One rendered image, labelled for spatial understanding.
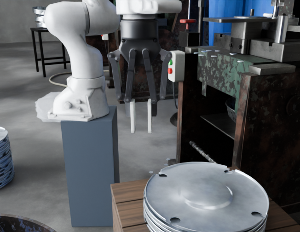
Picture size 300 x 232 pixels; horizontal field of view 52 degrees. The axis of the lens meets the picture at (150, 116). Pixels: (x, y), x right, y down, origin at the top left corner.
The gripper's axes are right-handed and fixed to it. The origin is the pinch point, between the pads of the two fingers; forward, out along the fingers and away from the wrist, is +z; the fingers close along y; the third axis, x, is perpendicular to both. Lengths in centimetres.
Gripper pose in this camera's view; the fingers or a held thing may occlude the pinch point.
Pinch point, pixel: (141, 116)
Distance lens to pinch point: 67.1
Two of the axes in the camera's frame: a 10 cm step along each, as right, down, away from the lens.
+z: 0.1, 9.5, 3.2
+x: -0.5, 3.2, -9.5
